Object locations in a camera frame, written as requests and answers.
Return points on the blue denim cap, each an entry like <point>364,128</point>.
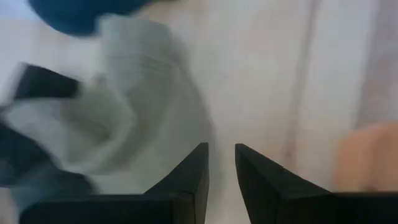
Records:
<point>77,15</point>

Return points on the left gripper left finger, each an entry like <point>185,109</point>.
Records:
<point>174,205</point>

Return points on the beige cap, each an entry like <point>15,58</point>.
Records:
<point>140,93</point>

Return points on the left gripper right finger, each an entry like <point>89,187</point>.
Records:
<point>280,202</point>

